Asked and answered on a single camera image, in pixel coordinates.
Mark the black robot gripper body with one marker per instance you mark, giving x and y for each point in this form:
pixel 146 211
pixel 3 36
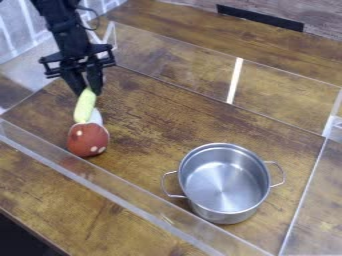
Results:
pixel 78 54

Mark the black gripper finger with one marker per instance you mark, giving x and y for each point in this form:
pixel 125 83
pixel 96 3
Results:
pixel 96 77
pixel 74 79

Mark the green handled metal spoon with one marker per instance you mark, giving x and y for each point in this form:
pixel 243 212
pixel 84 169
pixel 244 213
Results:
pixel 86 112

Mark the stainless steel pot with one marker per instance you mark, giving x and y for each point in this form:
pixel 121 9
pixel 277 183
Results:
pixel 225 180

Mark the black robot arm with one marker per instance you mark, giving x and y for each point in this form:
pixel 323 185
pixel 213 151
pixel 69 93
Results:
pixel 61 14

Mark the red toy mushroom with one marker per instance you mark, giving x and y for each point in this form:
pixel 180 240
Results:
pixel 88 139

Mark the black bar on table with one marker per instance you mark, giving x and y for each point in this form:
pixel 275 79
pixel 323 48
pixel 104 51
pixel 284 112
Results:
pixel 261 18

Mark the clear acrylic front barrier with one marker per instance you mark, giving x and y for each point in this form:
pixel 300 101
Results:
pixel 208 237

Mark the clear acrylic barrier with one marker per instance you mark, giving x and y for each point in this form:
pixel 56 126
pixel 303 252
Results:
pixel 208 237
pixel 315 234

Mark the clear acrylic right barrier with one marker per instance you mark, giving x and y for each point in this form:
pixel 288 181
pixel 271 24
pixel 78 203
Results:
pixel 315 234

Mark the clear acrylic triangle bracket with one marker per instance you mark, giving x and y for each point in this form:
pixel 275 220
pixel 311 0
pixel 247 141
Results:
pixel 105 35

